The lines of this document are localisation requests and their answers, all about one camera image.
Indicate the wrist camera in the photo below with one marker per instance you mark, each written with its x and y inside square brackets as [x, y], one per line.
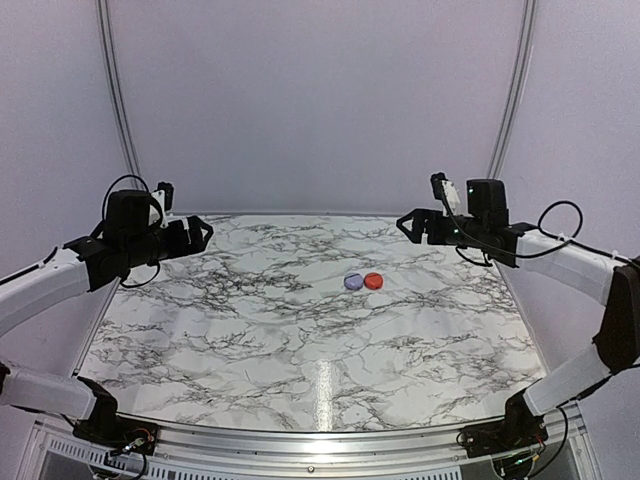
[161, 204]
[445, 191]

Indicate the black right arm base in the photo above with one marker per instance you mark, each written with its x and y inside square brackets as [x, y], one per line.
[517, 429]

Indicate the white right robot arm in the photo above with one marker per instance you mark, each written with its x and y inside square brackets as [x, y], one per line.
[608, 278]

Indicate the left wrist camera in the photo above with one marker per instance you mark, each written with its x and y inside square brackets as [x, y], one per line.
[161, 204]

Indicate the aluminium front rail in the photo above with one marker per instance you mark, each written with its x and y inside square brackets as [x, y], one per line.
[199, 452]

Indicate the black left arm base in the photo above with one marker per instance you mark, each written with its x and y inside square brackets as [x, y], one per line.
[115, 432]

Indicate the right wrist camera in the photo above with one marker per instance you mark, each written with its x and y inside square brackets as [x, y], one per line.
[445, 191]

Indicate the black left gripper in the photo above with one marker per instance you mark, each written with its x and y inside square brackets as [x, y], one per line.
[197, 244]

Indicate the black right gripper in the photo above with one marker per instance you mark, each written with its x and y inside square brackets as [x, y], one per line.
[432, 226]

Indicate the purple charging case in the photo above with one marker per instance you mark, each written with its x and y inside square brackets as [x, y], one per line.
[353, 281]

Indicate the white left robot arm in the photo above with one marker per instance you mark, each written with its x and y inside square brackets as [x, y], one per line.
[134, 231]

